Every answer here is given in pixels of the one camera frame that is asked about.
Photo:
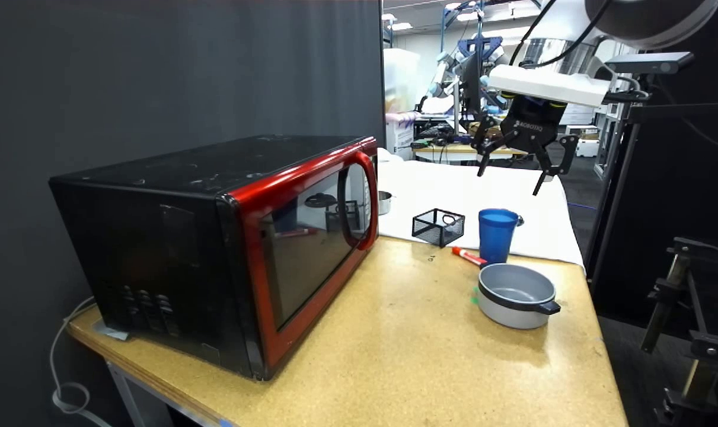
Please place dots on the black mesh box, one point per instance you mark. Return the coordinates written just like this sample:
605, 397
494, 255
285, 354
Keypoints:
433, 230

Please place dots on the small metal cup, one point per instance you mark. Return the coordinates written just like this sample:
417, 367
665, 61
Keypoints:
384, 203

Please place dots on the red and black microwave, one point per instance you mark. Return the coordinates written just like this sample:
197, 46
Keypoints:
175, 237

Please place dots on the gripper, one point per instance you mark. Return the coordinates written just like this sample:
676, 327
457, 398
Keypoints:
533, 121

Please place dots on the wooden background table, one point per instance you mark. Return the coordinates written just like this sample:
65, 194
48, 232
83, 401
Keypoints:
453, 151

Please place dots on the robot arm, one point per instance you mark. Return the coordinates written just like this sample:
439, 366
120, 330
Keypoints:
572, 83

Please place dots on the white cloth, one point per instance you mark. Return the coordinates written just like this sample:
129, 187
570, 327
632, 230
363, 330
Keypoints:
447, 187

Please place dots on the red microwave door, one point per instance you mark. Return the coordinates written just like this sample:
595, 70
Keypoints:
311, 249

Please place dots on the red marker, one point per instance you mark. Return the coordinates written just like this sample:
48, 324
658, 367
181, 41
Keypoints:
468, 256

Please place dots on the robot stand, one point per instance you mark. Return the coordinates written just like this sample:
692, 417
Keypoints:
702, 332

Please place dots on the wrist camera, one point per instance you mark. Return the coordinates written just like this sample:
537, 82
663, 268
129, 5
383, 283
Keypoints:
649, 62

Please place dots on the blue plastic cup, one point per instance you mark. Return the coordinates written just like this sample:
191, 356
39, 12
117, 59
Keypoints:
495, 237

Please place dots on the translucent plastic bin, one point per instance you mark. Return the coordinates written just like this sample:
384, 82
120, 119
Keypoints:
400, 80

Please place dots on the grey background robot arm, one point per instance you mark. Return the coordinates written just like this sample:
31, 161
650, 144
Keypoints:
447, 71

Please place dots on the grey pot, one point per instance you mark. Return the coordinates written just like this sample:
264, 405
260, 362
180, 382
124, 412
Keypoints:
513, 302

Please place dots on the black partition panel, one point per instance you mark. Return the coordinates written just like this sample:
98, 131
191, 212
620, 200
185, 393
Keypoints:
679, 196

